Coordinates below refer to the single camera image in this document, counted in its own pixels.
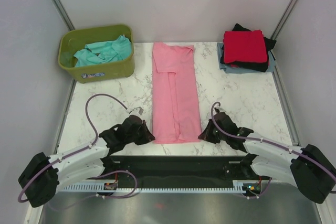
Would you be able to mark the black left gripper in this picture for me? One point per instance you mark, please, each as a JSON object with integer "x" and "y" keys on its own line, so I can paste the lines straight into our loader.
{"x": 147, "y": 136}

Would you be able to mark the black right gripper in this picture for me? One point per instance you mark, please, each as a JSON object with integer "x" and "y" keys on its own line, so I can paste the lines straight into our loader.
{"x": 206, "y": 135}

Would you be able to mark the pink t shirt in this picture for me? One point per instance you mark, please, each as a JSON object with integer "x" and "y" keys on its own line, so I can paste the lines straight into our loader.
{"x": 176, "y": 117}

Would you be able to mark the olive green plastic bin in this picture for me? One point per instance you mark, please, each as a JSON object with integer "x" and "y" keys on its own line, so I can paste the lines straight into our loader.
{"x": 77, "y": 39}

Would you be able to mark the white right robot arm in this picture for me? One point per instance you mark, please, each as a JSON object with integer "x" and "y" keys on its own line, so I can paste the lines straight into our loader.
{"x": 305, "y": 168}

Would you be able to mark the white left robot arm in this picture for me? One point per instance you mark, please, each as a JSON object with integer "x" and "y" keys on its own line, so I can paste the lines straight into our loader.
{"x": 44, "y": 176}

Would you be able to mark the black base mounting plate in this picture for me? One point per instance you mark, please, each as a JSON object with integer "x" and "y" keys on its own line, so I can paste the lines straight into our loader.
{"x": 182, "y": 171}

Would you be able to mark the black folded t shirt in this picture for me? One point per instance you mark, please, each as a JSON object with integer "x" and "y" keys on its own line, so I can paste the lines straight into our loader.
{"x": 240, "y": 67}

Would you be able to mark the teal t shirt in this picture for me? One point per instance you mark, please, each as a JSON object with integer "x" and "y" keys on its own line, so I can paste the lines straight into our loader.
{"x": 104, "y": 52}

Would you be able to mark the red folded t shirt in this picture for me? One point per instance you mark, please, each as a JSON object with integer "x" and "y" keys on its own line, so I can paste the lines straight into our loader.
{"x": 244, "y": 46}

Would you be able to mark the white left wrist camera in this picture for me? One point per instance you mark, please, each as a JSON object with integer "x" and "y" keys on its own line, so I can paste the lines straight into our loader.
{"x": 138, "y": 111}

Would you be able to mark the white slotted cable duct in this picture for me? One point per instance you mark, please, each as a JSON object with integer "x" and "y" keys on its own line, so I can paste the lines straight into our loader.
{"x": 90, "y": 186}

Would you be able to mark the right aluminium frame post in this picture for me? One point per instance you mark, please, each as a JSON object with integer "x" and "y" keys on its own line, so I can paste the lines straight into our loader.
{"x": 284, "y": 18}

